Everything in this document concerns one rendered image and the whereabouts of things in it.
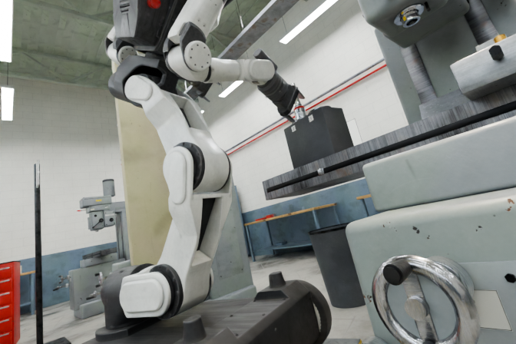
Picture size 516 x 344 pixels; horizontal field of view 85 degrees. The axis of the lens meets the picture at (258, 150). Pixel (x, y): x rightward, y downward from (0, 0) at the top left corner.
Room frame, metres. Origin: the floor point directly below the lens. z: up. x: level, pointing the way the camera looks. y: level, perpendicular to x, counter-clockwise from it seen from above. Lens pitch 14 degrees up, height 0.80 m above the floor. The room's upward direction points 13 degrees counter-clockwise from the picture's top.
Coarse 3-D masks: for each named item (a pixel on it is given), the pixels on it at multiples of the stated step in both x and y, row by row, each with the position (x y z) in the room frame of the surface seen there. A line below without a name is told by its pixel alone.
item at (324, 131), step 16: (320, 112) 0.95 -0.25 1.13; (336, 112) 0.99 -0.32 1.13; (288, 128) 1.10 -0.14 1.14; (304, 128) 1.03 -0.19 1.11; (320, 128) 0.97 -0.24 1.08; (336, 128) 0.98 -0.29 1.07; (288, 144) 1.12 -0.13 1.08; (304, 144) 1.05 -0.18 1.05; (320, 144) 0.99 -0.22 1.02; (336, 144) 0.96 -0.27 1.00; (352, 144) 1.01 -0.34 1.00; (304, 160) 1.06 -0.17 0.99
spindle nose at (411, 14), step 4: (408, 12) 0.74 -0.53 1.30; (412, 12) 0.73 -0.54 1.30; (416, 12) 0.73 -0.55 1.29; (404, 16) 0.75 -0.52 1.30; (408, 16) 0.74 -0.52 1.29; (412, 16) 0.73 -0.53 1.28; (416, 16) 0.73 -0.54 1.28; (408, 20) 0.74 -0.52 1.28; (412, 20) 0.77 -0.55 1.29; (416, 20) 0.76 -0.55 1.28; (404, 24) 0.76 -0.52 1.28; (408, 24) 0.77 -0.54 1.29; (412, 24) 0.77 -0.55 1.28
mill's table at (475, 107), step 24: (504, 96) 0.59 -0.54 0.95; (432, 120) 0.69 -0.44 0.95; (456, 120) 0.66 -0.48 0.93; (480, 120) 0.62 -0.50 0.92; (360, 144) 0.84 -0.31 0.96; (384, 144) 0.79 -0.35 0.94; (408, 144) 0.74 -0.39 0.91; (312, 168) 0.98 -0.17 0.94; (336, 168) 0.91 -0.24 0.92; (360, 168) 0.85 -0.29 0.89; (264, 192) 1.17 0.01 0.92; (288, 192) 1.08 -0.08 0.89
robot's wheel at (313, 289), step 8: (312, 288) 0.97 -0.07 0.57; (312, 296) 0.95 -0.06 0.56; (320, 296) 0.96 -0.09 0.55; (320, 304) 0.94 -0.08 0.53; (328, 304) 0.98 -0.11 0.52; (320, 312) 0.94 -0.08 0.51; (328, 312) 0.96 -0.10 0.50; (320, 320) 0.95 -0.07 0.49; (328, 320) 0.95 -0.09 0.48; (320, 328) 0.95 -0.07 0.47; (328, 328) 0.95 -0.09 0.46; (320, 336) 0.95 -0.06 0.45
